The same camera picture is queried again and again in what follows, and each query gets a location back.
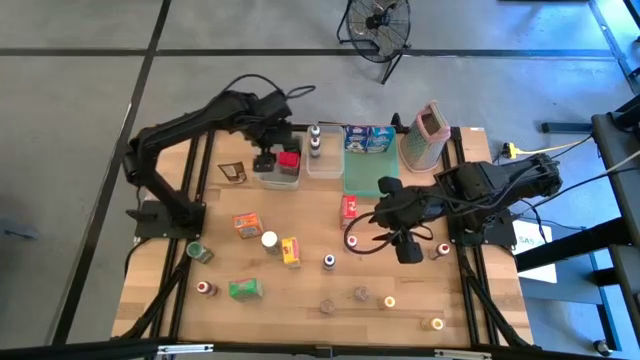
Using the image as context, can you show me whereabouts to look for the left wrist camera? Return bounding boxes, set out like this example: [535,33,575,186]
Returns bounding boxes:
[253,152,277,174]

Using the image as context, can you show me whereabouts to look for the black floor fan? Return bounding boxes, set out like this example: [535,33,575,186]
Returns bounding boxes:
[335,0,413,85]

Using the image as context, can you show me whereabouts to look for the light blue Rice Krispies box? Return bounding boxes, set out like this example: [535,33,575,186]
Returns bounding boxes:
[367,125,397,154]

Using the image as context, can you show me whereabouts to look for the white paper sheet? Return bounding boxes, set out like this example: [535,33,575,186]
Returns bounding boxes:
[512,219,559,285]

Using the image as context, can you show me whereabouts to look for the grey plastic bin with handles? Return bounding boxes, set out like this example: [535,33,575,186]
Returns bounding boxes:
[251,130,304,192]

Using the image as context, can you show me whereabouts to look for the teal plastic tray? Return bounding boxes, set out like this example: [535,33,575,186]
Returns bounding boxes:
[342,124,401,198]

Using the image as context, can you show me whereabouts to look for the yellow Corn Pops box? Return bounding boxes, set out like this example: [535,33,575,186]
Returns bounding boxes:
[280,235,303,269]

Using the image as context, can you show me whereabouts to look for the yellow power plug cable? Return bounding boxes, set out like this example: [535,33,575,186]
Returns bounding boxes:
[501,134,596,161]

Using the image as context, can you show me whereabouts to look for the green lid spice jar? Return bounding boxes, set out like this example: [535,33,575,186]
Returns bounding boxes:
[185,241,215,265]

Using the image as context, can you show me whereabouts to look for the green Apple Jacks box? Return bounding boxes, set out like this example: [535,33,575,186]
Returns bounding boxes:
[228,277,265,303]

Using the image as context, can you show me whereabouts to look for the orange Frosted Mini Wheats box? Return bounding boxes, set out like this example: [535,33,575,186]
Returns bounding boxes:
[231,211,264,240]

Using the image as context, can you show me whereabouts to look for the small clear plastic bin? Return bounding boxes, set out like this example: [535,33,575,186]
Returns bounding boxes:
[304,124,346,181]

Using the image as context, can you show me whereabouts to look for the metal box grater pink handle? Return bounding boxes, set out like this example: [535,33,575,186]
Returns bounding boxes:
[398,99,452,174]

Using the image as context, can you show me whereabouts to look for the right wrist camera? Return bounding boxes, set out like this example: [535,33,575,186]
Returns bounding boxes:
[397,232,424,265]

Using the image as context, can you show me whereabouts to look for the silver metal bracket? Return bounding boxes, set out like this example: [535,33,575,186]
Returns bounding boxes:
[156,343,215,356]
[433,348,494,360]

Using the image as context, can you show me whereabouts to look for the dark blue Frosted Flakes box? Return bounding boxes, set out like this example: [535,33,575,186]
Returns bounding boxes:
[344,124,370,154]

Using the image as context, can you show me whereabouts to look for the red lid sprinkles jar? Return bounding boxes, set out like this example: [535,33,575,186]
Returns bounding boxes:
[277,151,301,176]

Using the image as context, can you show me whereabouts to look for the red Froot Loops box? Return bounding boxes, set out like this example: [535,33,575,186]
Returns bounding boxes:
[339,193,359,230]

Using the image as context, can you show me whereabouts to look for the white lid bagel seasoning jar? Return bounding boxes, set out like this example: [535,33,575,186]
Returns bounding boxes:
[260,230,281,255]

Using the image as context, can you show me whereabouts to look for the black aluminium table frame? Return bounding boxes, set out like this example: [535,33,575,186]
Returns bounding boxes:
[0,112,640,360]

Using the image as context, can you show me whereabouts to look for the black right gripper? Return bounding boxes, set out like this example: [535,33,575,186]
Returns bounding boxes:
[372,175,442,246]

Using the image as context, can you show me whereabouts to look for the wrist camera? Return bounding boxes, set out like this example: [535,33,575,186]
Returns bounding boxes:
[253,152,277,174]
[397,232,424,265]

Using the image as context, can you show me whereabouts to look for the black side table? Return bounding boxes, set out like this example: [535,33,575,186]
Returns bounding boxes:
[514,94,640,354]

